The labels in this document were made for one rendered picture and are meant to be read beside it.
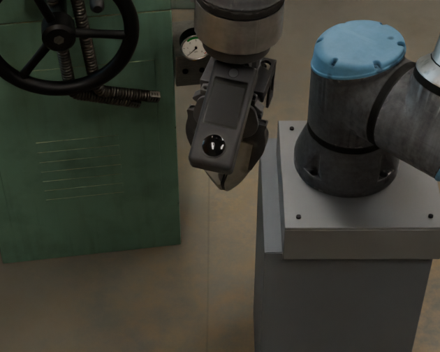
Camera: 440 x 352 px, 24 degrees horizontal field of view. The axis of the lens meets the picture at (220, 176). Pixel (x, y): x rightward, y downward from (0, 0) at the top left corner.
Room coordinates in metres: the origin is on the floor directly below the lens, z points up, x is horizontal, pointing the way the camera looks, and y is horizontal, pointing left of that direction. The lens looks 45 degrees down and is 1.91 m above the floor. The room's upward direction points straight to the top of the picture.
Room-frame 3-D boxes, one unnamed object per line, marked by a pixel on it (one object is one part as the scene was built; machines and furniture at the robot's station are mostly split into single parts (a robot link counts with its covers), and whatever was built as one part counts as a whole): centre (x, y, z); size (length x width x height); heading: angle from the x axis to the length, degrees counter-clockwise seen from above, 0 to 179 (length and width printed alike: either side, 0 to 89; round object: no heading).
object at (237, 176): (0.84, -0.03, 1.11); 0.06 x 0.03 x 0.09; 164
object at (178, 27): (1.71, 0.06, 0.58); 0.12 x 0.08 x 0.08; 8
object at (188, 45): (1.64, 0.05, 0.65); 0.06 x 0.04 x 0.08; 98
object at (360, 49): (1.32, -0.23, 0.82); 0.17 x 0.15 x 0.18; 48
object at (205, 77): (0.85, -0.02, 1.22); 0.09 x 0.08 x 0.12; 164
